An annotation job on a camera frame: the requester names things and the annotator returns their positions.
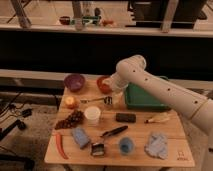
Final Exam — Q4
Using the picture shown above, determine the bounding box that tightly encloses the apple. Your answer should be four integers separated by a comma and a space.
65, 96, 77, 109

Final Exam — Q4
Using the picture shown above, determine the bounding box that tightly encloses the black handled knife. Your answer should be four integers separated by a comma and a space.
100, 125, 128, 138

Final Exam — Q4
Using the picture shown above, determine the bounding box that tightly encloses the small metal cup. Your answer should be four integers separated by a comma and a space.
104, 96, 113, 108

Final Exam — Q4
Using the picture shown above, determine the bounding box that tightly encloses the black rectangular block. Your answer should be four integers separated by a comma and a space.
115, 113, 136, 123

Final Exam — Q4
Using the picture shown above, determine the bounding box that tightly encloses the small metal tin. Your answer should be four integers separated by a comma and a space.
91, 143, 105, 156

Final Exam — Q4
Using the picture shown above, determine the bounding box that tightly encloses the light blue cloth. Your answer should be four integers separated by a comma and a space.
144, 133, 168, 160

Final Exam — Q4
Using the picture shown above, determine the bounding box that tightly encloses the red bowl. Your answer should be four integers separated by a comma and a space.
96, 76, 112, 94

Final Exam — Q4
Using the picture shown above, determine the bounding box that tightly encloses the yellow banana piece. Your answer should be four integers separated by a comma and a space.
146, 112, 170, 123

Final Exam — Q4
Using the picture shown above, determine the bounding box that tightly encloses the purple bowl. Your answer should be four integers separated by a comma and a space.
64, 74, 85, 92

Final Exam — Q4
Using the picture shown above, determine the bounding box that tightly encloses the wooden table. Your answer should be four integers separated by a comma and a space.
44, 79, 195, 167

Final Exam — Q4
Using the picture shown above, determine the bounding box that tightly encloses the blue sponge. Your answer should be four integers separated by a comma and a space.
72, 127, 90, 149

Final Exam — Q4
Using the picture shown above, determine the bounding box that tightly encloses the green plastic tray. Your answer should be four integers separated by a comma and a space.
124, 83, 169, 111

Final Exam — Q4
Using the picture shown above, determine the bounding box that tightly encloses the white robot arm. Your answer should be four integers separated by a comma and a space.
109, 55, 213, 171

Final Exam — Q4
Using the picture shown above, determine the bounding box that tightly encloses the bunch of dark grapes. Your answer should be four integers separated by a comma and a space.
55, 110, 84, 130

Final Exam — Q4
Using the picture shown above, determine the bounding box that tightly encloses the white plastic cup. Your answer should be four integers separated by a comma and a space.
84, 106, 101, 125

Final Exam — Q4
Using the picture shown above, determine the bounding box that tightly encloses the red chili pepper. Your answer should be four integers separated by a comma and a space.
55, 133, 68, 159

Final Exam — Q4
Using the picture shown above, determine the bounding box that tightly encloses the blue cup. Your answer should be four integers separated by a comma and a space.
119, 137, 134, 155

